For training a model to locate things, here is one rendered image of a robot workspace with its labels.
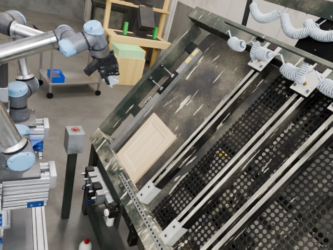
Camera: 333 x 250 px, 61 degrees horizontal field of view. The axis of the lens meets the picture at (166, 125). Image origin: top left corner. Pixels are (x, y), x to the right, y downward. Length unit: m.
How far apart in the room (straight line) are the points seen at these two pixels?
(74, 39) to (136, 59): 4.28
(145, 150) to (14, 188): 0.79
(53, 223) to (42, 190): 1.04
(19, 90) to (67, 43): 0.79
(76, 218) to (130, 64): 3.42
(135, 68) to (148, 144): 3.76
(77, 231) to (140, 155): 1.08
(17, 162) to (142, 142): 0.84
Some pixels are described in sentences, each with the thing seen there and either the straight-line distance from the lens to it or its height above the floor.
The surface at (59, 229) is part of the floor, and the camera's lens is 2.73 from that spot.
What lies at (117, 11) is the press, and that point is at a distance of 8.01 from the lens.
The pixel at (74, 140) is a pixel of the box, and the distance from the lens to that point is 2.19.
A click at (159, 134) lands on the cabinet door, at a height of 1.17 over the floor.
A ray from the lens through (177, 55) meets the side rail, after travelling 2.26.
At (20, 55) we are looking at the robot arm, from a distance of 1.37.
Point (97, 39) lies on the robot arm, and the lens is 1.27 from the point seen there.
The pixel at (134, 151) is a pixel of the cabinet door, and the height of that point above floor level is 0.99.
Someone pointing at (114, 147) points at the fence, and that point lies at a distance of 2.10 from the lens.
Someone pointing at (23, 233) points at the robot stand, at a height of 0.21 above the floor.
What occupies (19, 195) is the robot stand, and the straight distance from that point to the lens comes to 1.77.
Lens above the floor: 2.11
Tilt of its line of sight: 28 degrees down
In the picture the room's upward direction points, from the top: 16 degrees clockwise
